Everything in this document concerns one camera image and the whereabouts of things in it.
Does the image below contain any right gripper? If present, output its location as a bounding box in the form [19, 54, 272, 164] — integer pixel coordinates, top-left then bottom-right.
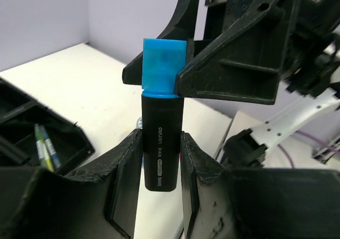
[175, 0, 339, 105]

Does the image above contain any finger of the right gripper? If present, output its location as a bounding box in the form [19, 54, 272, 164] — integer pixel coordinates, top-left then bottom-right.
[122, 0, 199, 86]

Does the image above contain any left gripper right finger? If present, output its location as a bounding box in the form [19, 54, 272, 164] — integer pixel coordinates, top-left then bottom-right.
[180, 132, 339, 238]

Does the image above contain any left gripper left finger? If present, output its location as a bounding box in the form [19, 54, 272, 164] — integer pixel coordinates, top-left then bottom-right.
[1, 129, 142, 238]

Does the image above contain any blue highlighter cap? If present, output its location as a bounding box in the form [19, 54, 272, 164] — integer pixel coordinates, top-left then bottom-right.
[141, 39, 187, 99]

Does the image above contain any blue slim pen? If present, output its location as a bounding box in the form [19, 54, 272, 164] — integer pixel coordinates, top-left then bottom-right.
[40, 125, 61, 169]

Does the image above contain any blue tip black highlighter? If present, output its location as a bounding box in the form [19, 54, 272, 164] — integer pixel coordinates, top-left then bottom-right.
[141, 95, 184, 192]

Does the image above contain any green slim pen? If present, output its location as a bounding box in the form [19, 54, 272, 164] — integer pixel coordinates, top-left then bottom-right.
[34, 124, 47, 168]

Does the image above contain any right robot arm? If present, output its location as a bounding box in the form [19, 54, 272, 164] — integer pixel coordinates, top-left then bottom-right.
[122, 0, 339, 167]

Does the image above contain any black compartment tray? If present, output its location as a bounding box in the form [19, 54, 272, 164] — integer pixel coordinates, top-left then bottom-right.
[1, 79, 95, 175]

